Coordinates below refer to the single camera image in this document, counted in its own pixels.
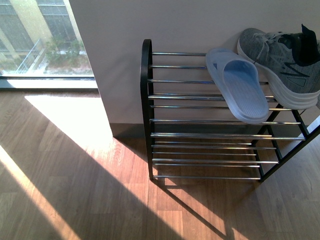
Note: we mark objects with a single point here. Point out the light blue slide slipper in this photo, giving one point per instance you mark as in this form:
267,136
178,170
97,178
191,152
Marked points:
238,81

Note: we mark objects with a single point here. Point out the black metal shoe rack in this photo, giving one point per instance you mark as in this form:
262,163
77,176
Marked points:
190,132

